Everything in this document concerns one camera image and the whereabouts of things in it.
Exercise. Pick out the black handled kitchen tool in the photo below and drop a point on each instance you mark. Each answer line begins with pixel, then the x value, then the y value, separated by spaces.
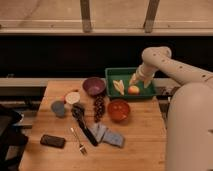
pixel 78 112

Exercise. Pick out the blue grey plastic cup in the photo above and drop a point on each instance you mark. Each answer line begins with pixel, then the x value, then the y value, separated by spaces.
pixel 58 108

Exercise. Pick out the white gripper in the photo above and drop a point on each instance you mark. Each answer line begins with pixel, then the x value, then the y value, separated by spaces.
pixel 144 73

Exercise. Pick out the white round lid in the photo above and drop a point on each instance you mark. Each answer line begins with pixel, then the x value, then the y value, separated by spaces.
pixel 72 97

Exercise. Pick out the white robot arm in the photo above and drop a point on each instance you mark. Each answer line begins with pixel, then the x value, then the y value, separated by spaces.
pixel 189 144

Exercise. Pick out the blue grey folded cloth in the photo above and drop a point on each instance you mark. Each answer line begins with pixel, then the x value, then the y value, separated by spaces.
pixel 103 134

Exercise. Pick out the red yellow apple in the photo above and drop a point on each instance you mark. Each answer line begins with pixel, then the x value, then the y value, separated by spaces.
pixel 133 90

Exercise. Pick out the black chair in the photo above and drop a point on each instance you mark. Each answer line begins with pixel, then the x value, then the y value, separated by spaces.
pixel 12 140

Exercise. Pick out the bunch of dark grapes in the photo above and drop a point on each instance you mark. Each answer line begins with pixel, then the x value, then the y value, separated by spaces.
pixel 99 108

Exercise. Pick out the metal fork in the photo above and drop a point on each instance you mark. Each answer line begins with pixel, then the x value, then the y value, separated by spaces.
pixel 82 148

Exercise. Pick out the orange red bowl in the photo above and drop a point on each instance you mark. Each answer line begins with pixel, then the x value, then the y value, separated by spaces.
pixel 118 110

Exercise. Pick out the black phone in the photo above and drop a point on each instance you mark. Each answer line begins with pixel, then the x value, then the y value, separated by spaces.
pixel 52 141

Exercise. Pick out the yellow banana peel toy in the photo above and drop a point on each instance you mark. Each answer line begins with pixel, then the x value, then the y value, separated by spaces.
pixel 119 86

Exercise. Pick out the purple bowl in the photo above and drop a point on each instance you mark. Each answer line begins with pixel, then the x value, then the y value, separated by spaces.
pixel 94 86

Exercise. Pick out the green plastic tray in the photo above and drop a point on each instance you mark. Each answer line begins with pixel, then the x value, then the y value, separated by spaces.
pixel 124 74

